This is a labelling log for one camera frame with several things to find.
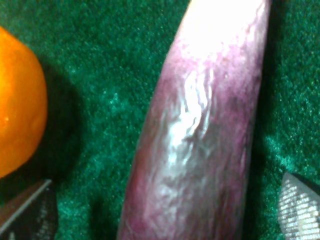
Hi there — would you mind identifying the purple eggplant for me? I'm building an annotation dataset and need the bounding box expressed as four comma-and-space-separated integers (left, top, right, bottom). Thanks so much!
116, 0, 272, 240

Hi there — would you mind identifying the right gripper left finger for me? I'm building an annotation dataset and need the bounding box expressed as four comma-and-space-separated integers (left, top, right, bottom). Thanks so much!
0, 179, 58, 240

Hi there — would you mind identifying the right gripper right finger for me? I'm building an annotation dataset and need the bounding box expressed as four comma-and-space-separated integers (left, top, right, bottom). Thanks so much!
277, 172, 320, 240

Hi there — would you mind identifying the orange fruit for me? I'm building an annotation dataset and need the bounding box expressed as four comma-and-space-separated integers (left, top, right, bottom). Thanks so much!
0, 27, 48, 177

